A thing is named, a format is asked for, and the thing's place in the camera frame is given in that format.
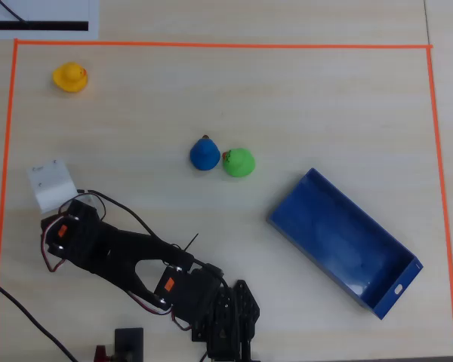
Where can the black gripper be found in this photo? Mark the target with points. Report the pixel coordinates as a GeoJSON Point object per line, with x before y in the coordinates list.
{"type": "Point", "coordinates": [49, 182]}

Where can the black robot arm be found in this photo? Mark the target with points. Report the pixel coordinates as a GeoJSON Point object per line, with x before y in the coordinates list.
{"type": "Point", "coordinates": [117, 249]}

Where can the yellow rubber duck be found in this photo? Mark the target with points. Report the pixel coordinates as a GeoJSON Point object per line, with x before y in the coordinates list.
{"type": "Point", "coordinates": [70, 76]}

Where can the blue rubber duck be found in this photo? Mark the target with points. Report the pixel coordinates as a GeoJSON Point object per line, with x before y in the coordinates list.
{"type": "Point", "coordinates": [204, 154]}

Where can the green rubber duck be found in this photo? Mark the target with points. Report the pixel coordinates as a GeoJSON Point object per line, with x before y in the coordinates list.
{"type": "Point", "coordinates": [239, 163]}

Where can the blue rectangular open box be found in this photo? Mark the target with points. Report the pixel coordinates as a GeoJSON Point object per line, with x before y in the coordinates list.
{"type": "Point", "coordinates": [339, 241]}

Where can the orange tape strip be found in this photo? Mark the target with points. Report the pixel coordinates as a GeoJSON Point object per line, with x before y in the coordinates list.
{"type": "Point", "coordinates": [226, 45]}
{"type": "Point", "coordinates": [3, 151]}
{"type": "Point", "coordinates": [441, 188]}

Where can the black table clamp block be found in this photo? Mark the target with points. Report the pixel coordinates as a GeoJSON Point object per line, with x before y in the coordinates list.
{"type": "Point", "coordinates": [129, 341]}

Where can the white paper with black bar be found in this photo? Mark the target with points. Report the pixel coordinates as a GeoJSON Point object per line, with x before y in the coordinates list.
{"type": "Point", "coordinates": [41, 13]}

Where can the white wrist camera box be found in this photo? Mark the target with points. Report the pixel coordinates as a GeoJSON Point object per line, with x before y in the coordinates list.
{"type": "Point", "coordinates": [51, 184]}

